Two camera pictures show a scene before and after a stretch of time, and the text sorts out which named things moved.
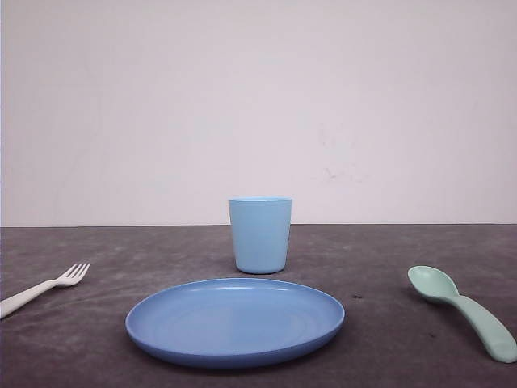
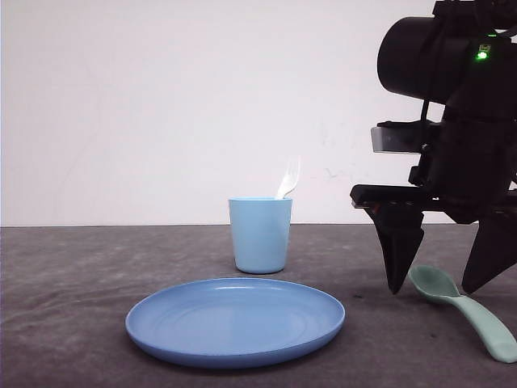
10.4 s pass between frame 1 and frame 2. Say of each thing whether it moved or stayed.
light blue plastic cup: stayed
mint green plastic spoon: stayed
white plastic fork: moved
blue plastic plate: stayed
